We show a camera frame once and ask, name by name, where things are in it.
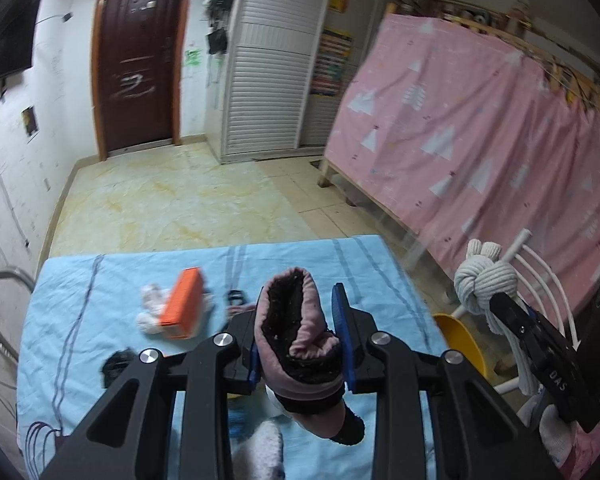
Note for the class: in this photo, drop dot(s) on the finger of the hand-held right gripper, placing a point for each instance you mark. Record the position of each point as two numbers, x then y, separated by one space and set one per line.
517 322

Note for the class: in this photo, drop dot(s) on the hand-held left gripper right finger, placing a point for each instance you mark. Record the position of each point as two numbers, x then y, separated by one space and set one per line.
341 320

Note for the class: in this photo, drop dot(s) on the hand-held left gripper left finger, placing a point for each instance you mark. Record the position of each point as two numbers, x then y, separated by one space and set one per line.
252 371

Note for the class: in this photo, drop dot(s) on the pink and black fleece sock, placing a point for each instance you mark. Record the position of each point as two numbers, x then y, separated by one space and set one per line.
300 350

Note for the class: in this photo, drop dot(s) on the yellow plastic bin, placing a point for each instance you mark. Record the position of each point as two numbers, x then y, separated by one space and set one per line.
460 345

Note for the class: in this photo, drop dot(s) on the white tissue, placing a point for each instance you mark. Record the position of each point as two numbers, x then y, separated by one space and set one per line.
147 310

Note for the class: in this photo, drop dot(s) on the white metal chair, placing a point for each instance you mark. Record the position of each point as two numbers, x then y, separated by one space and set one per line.
545 280

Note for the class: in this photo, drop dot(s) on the black binder clip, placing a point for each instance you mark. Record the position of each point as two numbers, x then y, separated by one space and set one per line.
237 302

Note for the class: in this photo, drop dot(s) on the white fluffy cloth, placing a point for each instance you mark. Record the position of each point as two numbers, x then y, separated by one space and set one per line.
260 452

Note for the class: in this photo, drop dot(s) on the pink patterned clothing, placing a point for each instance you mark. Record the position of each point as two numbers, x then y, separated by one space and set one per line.
597 460

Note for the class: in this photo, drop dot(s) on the orange box with white ends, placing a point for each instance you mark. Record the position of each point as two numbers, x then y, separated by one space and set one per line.
180 305

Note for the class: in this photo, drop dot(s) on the small black object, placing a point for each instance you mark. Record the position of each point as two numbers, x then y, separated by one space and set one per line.
116 367

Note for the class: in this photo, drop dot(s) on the light blue quilted cloth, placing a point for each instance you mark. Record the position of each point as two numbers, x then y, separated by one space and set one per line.
80 310

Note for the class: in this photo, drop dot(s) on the pink printed bed sheet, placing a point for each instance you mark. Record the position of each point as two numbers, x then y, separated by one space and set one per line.
480 125

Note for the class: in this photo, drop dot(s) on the white louvered wardrobe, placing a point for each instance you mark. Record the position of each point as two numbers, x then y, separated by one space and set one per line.
265 90

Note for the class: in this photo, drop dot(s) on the row of assorted bottles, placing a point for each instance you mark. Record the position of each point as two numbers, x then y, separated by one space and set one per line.
480 12

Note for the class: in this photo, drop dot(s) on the yellow sticker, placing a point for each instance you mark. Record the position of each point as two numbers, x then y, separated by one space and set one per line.
339 1

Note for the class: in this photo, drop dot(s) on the hanging black bags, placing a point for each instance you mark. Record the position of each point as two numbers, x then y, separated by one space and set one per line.
220 15

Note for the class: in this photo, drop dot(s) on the dark brown door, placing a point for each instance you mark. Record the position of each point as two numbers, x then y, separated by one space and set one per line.
135 60

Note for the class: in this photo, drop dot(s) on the colourful wall poster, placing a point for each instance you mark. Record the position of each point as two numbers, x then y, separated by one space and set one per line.
330 62

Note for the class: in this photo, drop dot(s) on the grey metal chair frame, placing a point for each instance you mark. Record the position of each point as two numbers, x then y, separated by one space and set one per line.
10 277

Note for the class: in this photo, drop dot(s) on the broken wall socket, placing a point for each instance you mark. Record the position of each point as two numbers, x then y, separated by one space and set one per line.
30 121

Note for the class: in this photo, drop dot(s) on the wall-mounted black television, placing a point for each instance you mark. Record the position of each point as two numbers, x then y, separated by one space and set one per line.
5 40

